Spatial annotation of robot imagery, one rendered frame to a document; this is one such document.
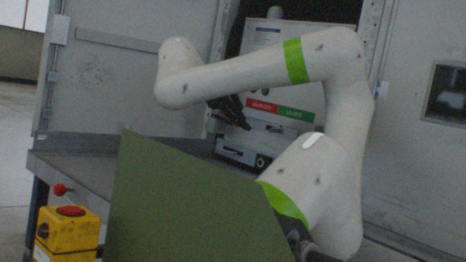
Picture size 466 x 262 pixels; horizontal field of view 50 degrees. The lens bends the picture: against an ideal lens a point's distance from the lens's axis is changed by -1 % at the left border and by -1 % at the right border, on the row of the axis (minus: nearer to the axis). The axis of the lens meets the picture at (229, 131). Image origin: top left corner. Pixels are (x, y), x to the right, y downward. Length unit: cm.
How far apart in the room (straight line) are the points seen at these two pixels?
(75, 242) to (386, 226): 86
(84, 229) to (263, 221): 34
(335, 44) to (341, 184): 40
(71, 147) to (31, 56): 1144
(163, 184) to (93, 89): 110
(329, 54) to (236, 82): 23
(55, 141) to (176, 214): 87
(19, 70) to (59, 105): 1111
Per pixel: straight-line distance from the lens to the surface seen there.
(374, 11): 153
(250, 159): 180
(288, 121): 165
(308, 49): 119
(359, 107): 125
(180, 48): 136
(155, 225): 82
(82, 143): 163
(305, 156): 87
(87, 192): 126
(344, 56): 118
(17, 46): 1289
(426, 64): 140
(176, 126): 195
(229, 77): 123
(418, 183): 138
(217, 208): 70
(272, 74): 121
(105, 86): 187
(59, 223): 86
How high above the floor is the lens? 118
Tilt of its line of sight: 7 degrees down
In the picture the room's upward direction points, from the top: 11 degrees clockwise
